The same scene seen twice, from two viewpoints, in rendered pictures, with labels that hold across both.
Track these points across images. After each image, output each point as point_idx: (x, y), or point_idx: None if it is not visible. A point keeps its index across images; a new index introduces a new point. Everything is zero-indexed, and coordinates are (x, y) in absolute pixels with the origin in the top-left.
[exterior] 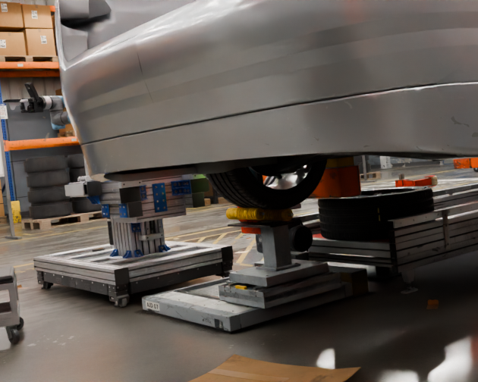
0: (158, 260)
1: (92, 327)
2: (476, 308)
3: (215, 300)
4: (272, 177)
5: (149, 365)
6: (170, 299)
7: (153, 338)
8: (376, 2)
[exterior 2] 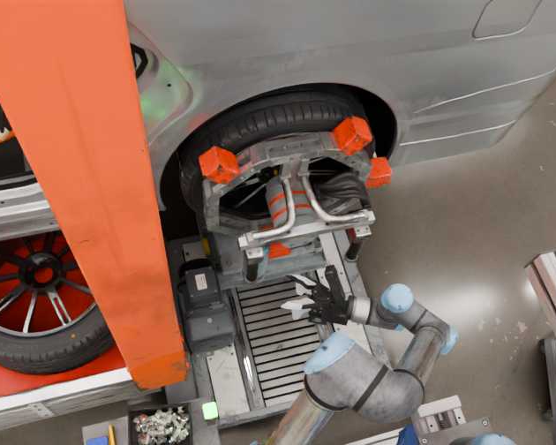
0: (362, 442)
1: (457, 350)
2: None
3: (323, 284)
4: (240, 219)
5: (419, 181)
6: (365, 339)
7: (401, 254)
8: None
